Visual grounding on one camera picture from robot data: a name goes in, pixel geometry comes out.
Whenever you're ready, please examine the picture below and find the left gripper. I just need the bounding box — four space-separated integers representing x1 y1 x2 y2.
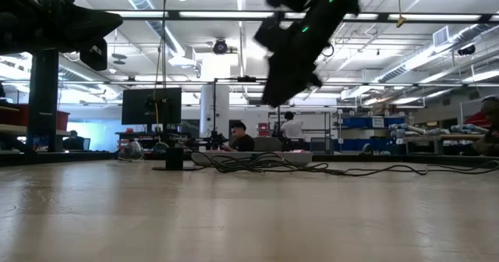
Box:
42 0 124 72

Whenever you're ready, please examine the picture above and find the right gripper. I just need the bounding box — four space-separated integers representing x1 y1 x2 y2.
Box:
253 0 352 107

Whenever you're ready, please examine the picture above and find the thin black cord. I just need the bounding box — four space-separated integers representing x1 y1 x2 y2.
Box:
189 149 499 177

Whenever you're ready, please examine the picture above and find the grey chair back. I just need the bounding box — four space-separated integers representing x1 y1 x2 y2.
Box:
253 136 282 153

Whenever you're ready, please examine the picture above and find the black cart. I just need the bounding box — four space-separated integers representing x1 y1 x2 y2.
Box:
310 136 333 154

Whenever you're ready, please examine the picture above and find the white building column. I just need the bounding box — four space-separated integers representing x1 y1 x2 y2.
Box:
199 53 231 139

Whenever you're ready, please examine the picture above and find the grey plastic tool case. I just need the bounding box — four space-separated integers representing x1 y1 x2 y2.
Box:
190 149 313 167

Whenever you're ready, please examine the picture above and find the black monitor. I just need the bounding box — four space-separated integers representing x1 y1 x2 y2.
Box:
121 87 182 126

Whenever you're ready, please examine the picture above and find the black pillar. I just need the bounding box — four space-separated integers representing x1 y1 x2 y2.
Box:
26 49 60 154

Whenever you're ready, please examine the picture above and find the yellow hanging hook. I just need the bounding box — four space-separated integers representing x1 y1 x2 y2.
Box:
395 0 408 29

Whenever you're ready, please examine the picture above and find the wooden workbench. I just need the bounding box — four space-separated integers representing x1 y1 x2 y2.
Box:
403 133 487 154

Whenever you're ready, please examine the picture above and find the black dome camera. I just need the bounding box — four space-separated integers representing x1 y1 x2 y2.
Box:
212 38 229 55

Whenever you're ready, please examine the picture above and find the silver air duct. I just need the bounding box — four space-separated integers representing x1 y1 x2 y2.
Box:
376 23 499 84

